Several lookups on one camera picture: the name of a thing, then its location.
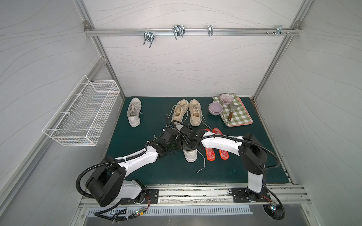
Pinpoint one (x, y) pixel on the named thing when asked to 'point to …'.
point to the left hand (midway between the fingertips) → (183, 142)
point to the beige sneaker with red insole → (195, 108)
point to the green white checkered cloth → (234, 113)
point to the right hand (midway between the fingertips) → (185, 144)
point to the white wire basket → (80, 119)
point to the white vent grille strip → (142, 212)
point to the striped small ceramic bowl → (226, 98)
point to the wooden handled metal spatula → (232, 107)
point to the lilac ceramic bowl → (215, 108)
